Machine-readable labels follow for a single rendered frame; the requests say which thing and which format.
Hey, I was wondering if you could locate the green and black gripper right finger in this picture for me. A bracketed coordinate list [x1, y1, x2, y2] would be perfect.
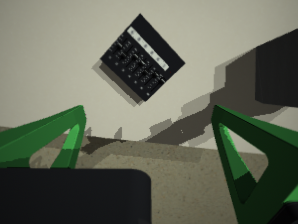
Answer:
[211, 105, 298, 224]

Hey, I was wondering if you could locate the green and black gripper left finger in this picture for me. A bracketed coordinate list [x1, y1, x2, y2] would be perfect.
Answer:
[0, 105, 87, 168]

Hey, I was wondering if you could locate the black lighting desk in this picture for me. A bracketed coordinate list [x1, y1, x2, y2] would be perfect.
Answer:
[100, 13, 185, 102]

